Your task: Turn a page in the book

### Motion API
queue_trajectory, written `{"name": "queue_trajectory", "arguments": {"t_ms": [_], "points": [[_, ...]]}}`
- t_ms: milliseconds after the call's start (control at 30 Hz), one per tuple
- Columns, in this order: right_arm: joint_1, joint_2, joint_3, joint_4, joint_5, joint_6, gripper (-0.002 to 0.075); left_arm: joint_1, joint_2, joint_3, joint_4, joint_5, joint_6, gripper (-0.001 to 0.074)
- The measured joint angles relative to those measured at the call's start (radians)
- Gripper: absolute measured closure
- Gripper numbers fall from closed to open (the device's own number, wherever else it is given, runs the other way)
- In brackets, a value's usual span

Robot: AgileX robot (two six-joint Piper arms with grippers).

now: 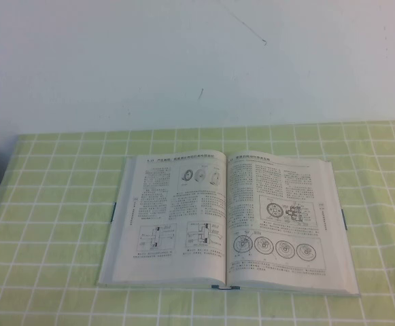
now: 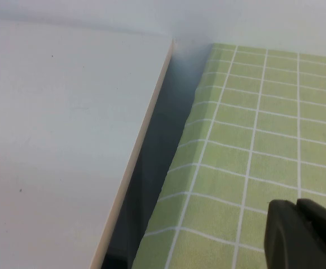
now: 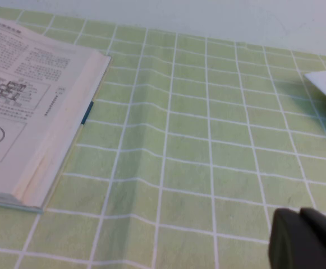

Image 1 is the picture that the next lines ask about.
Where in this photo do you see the technical book with diagrams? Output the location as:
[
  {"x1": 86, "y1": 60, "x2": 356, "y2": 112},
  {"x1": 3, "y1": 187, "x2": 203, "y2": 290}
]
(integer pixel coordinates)
[{"x1": 97, "y1": 152, "x2": 362, "y2": 299}]

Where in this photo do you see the green white checkered tablecloth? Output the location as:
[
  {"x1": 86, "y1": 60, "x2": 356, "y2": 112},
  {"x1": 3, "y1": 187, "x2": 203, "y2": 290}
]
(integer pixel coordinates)
[{"x1": 0, "y1": 120, "x2": 395, "y2": 326}]

